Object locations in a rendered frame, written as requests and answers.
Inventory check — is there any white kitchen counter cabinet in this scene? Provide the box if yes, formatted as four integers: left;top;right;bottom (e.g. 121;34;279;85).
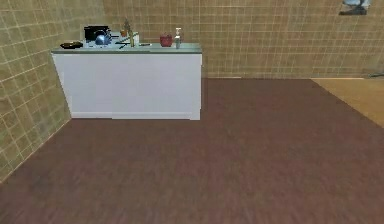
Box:
50;42;203;121

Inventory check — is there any white soap dispenser bottle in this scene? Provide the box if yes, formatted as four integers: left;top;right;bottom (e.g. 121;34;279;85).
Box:
174;27;183;50

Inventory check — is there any small potted house plant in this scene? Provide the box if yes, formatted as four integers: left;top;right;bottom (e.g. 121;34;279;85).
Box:
119;18;132;38

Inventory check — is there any blue round kettle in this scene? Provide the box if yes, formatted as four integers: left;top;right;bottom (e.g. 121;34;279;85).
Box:
94;30;113;46

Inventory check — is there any black box appliance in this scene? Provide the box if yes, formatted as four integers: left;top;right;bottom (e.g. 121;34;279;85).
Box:
83;25;112;42

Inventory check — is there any black frying pan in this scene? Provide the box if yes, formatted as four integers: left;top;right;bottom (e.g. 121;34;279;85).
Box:
59;41;84;50

